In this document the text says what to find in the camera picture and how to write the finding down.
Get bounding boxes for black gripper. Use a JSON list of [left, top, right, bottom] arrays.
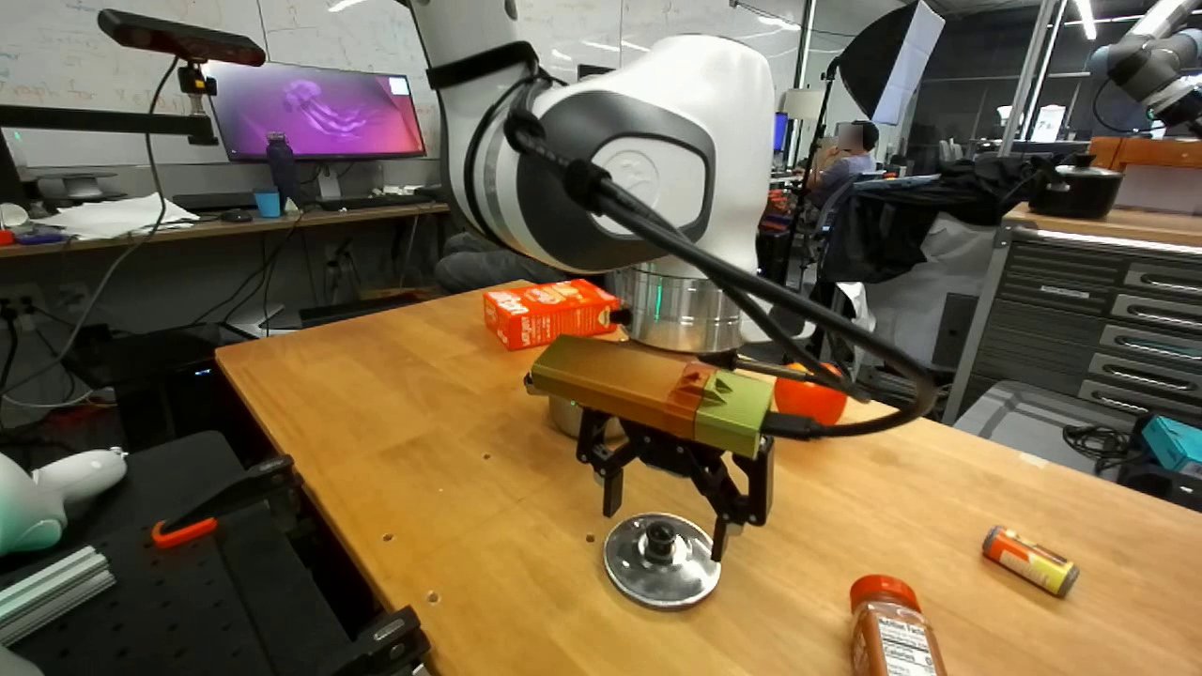
[[577, 419, 774, 563]]

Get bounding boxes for small silver metal pot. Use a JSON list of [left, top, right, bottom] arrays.
[[600, 507, 727, 611]]

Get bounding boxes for orange cracker box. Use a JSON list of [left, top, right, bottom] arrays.
[[481, 275, 628, 352]]

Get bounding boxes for spice bottle with orange cap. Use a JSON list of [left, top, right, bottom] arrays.
[[845, 573, 951, 676]]

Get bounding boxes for black clamp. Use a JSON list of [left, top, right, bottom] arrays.
[[332, 606, 438, 676]]

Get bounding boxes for black cloth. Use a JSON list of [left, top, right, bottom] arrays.
[[824, 146, 1066, 286]]

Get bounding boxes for seated person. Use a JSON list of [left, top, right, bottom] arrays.
[[804, 116, 883, 210]]

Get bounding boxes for grey drawer cabinet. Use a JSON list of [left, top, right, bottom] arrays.
[[943, 203, 1202, 427]]

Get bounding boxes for black perforated table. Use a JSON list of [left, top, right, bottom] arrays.
[[0, 427, 380, 676]]

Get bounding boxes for black photo light reflector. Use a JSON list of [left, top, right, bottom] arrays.
[[835, 0, 951, 128]]

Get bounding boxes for teal box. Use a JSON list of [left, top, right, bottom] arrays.
[[1138, 411, 1202, 482]]

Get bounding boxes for monitor with purple screen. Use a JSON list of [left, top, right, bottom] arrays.
[[202, 59, 429, 167]]

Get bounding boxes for wooden desk shelf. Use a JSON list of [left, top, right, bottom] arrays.
[[0, 201, 455, 260]]

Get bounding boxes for white papers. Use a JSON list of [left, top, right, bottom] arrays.
[[48, 193, 202, 241]]

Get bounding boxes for aluminium extrusion bar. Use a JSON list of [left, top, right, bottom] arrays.
[[0, 540, 120, 649]]

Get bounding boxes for white and green plush toy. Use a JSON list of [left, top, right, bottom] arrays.
[[0, 445, 132, 559]]

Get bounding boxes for green and orange wrist camera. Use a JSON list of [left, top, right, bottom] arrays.
[[521, 336, 777, 464]]

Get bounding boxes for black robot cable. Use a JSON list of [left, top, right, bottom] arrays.
[[499, 104, 943, 445]]

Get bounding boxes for clamp with orange handle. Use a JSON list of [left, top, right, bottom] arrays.
[[148, 455, 297, 558]]

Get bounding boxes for thin black camera cable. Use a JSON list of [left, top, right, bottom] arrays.
[[24, 59, 183, 380]]

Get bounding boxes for black bar camera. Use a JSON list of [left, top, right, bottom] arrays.
[[93, 8, 272, 73]]

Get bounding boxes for black camera boom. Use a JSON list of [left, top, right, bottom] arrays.
[[0, 101, 218, 146]]

